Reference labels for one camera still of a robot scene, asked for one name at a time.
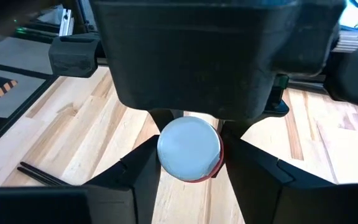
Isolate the silver aluminium extrusion post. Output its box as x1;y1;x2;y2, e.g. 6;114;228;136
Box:
58;8;75;37

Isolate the orange-red paint bottle black label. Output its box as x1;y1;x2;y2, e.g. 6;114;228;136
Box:
156;116;225;184

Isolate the black aluminium table frame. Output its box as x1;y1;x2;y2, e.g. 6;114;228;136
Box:
0;74;60;158

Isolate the black rounded mount block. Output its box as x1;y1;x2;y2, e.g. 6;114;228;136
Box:
48;32;103;78

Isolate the thick black paintbrush gold ferrule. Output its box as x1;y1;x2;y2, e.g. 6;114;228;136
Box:
19;161;71;187

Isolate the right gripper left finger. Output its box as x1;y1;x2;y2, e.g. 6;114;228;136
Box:
0;108;176;224

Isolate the large black camera housing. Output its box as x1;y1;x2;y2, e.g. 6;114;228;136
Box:
90;0;346;122

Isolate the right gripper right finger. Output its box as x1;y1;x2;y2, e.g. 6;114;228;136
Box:
221;119;358;224

